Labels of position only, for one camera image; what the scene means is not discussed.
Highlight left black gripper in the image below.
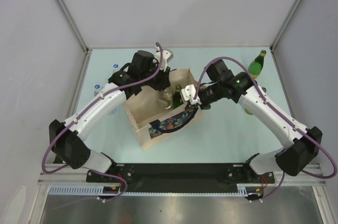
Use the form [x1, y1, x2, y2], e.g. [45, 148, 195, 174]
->
[140, 60, 171, 91]

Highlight green glass bottle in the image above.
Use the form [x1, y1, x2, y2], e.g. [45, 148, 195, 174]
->
[172, 85, 183, 109]
[248, 50, 267, 79]
[245, 87, 267, 115]

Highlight clear glass bottle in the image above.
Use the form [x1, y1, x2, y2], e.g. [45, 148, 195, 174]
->
[158, 88, 173, 109]

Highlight beige canvas tote bag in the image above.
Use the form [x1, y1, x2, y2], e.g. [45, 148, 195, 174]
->
[123, 68, 205, 152]

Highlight green glass bottle back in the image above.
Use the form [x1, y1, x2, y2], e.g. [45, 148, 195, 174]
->
[248, 50, 267, 79]

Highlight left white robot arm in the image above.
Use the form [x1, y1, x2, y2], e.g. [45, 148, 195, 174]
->
[48, 45, 173, 182]

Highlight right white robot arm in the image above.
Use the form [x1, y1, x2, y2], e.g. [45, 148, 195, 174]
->
[181, 60, 323, 182]

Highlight clear plastic water bottle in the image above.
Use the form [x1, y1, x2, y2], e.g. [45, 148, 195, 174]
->
[112, 63, 120, 74]

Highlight green glass bottle front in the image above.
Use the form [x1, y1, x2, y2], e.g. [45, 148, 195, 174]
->
[245, 87, 267, 115]

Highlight small blue-cap water bottle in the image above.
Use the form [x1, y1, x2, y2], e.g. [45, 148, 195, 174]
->
[94, 84, 104, 98]

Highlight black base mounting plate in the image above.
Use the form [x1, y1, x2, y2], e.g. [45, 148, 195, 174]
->
[87, 163, 275, 194]

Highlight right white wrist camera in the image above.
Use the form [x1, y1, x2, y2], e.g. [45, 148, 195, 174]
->
[180, 85, 202, 105]

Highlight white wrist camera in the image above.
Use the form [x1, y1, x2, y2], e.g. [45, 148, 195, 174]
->
[180, 85, 202, 105]
[154, 47, 174, 71]

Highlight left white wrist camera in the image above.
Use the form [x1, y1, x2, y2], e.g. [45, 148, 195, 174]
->
[154, 47, 174, 71]

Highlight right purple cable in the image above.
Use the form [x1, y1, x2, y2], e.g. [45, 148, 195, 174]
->
[192, 57, 333, 203]

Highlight light blue cable duct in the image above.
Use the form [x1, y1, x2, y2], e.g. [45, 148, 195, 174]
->
[48, 185, 262, 198]

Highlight aluminium frame rail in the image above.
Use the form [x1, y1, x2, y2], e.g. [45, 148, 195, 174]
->
[36, 163, 328, 186]

